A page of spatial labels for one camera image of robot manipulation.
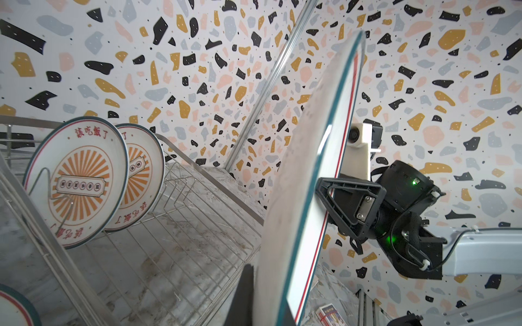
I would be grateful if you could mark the orange sunburst plate front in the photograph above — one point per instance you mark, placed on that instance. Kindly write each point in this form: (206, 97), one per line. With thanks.
(77, 178)

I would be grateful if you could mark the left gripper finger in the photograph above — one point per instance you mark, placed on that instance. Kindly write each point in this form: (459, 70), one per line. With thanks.
(243, 299)

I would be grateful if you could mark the orange sunburst plate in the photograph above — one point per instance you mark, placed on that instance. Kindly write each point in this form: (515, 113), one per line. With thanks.
(16, 309)
(145, 177)
(77, 178)

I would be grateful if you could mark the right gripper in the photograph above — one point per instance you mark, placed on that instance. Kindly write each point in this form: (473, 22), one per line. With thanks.
(390, 211)

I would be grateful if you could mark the green rim plate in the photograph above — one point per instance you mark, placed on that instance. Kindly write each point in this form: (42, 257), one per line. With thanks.
(296, 220)

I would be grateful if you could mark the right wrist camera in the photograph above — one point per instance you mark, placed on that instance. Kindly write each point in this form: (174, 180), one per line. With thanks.
(363, 142)

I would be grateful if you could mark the wire dish rack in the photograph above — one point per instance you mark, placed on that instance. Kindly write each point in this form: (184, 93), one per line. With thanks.
(177, 266)

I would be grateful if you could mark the colourful card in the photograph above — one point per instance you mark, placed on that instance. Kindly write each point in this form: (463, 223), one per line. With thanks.
(328, 315)

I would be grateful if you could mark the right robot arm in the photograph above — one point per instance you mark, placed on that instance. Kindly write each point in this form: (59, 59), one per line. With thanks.
(477, 250)

